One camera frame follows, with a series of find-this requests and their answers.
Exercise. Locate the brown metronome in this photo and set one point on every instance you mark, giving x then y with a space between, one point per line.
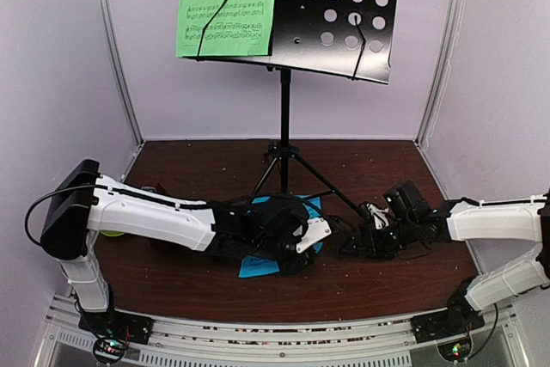
155 188

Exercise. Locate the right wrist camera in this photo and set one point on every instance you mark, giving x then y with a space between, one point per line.
380 215

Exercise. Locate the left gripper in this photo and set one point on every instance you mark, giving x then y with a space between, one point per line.
290 269

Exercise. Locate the right aluminium frame post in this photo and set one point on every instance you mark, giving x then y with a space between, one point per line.
441 75

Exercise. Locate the aluminium frame post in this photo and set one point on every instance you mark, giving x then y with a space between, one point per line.
118 71
441 75

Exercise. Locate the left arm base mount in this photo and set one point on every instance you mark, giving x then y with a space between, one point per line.
114 334

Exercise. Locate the green sheet music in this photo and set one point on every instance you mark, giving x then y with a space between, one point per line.
223 28

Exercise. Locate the blue sheet music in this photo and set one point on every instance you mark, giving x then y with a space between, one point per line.
252 267

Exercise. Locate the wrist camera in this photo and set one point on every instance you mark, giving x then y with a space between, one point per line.
316 230
380 215

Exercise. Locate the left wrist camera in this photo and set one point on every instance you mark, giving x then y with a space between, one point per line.
316 230

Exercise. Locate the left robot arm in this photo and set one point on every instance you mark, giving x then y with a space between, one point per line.
88 202

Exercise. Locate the green saucer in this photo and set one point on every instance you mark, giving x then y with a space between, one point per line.
112 234

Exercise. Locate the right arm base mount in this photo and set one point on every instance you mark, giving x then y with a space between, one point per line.
451 333

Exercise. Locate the front aluminium rail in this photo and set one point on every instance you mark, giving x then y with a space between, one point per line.
382 341

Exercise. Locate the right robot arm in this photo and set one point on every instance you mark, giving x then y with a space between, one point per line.
409 218

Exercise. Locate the black music stand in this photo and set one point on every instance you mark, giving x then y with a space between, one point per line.
348 38

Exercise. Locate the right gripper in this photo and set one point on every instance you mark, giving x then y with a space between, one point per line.
373 247

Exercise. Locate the left aluminium frame post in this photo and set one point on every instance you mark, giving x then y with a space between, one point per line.
118 71

